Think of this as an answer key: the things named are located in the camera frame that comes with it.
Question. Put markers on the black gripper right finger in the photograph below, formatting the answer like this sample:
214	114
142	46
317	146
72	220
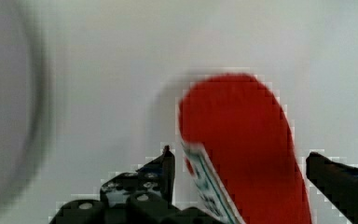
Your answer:
338	182

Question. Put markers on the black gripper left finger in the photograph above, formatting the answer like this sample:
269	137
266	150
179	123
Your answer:
140	197

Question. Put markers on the red ketchup bottle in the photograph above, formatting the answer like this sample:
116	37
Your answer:
247	168

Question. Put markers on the grey round plate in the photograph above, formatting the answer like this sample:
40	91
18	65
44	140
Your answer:
24	84

